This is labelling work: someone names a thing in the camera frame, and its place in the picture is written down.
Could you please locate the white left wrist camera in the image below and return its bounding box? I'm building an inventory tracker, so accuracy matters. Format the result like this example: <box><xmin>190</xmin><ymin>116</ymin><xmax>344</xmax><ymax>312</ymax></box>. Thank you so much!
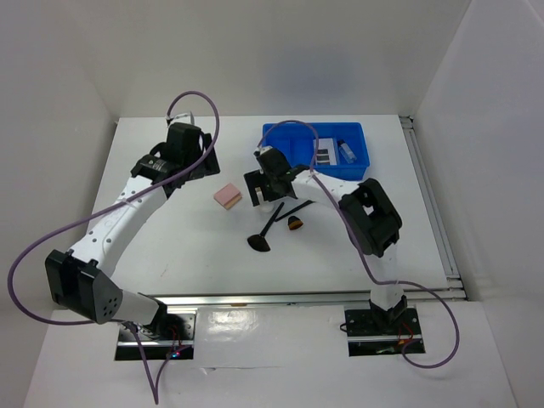
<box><xmin>166</xmin><ymin>110</ymin><xmax>195</xmax><ymax>126</ymax></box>

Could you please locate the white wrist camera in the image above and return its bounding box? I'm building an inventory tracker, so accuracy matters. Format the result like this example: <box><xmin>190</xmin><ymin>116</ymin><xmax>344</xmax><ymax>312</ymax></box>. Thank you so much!
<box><xmin>253</xmin><ymin>146</ymin><xmax>272</xmax><ymax>158</ymax></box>
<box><xmin>166</xmin><ymin>110</ymin><xmax>195</xmax><ymax>126</ymax></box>

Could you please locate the aluminium front rail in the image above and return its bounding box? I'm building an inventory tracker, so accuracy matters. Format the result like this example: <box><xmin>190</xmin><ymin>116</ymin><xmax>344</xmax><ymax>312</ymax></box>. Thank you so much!
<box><xmin>157</xmin><ymin>285</ymin><xmax>468</xmax><ymax>307</ymax></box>

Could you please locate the small clear bottle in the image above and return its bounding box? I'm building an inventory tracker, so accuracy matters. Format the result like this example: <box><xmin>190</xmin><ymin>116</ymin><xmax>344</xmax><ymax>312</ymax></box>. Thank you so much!
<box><xmin>337</xmin><ymin>139</ymin><xmax>357</xmax><ymax>164</ymax></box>

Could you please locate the aluminium rail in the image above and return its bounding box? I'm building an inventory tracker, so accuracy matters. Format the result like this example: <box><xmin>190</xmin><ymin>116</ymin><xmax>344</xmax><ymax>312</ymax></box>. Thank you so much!
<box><xmin>399</xmin><ymin>116</ymin><xmax>468</xmax><ymax>300</ymax></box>
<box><xmin>157</xmin><ymin>285</ymin><xmax>468</xmax><ymax>307</ymax></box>

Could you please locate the short brown kabuki brush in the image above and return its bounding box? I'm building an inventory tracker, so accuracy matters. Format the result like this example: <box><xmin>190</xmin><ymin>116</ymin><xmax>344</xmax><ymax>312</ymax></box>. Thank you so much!
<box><xmin>287</xmin><ymin>216</ymin><xmax>303</xmax><ymax>231</ymax></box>

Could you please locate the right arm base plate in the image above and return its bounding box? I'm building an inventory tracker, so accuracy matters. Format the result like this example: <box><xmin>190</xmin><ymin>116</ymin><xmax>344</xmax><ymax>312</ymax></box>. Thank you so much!
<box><xmin>339</xmin><ymin>308</ymin><xmax>425</xmax><ymax>357</ymax></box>

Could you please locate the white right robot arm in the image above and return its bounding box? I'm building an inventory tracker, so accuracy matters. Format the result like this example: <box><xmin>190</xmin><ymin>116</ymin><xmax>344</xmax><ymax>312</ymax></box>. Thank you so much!
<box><xmin>244</xmin><ymin>146</ymin><xmax>407</xmax><ymax>333</ymax></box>

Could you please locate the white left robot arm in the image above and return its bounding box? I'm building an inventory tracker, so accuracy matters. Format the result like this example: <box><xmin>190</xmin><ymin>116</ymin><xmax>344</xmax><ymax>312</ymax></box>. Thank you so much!
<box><xmin>45</xmin><ymin>122</ymin><xmax>220</xmax><ymax>339</ymax></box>

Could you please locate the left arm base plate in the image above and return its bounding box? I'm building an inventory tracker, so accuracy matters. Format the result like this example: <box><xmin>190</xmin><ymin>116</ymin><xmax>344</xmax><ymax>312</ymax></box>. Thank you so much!
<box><xmin>114</xmin><ymin>308</ymin><xmax>197</xmax><ymax>361</ymax></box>

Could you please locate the aluminium right side rail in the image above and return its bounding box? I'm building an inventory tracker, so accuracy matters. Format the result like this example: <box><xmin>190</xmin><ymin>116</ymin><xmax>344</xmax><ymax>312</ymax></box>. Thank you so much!
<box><xmin>399</xmin><ymin>116</ymin><xmax>468</xmax><ymax>300</ymax></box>

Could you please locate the blue plastic organizer bin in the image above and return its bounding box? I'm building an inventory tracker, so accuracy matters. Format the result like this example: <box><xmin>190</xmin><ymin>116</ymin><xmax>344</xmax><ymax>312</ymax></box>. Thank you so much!
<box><xmin>262</xmin><ymin>122</ymin><xmax>370</xmax><ymax>181</ymax></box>

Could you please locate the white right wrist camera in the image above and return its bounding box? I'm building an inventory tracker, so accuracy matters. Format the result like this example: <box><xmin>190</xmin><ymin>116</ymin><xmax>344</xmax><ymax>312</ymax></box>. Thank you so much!
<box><xmin>253</xmin><ymin>146</ymin><xmax>272</xmax><ymax>158</ymax></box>

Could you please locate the black fan makeup brush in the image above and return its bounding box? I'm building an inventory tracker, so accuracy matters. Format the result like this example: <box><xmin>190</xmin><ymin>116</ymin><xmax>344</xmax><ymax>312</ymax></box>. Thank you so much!
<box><xmin>246</xmin><ymin>202</ymin><xmax>284</xmax><ymax>252</ymax></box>

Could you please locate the slim black makeup brush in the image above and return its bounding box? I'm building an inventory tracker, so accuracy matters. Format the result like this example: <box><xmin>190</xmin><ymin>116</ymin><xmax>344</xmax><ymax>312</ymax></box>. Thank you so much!
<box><xmin>275</xmin><ymin>200</ymin><xmax>314</xmax><ymax>222</ymax></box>

